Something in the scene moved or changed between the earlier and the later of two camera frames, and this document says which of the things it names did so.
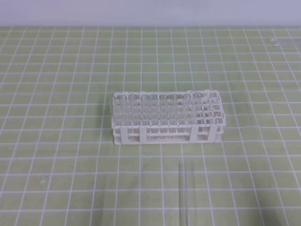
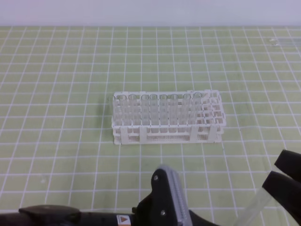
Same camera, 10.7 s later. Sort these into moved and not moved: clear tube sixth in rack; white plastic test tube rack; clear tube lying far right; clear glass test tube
Moved: clear glass test tube
Not moved: clear tube lying far right; clear tube sixth in rack; white plastic test tube rack
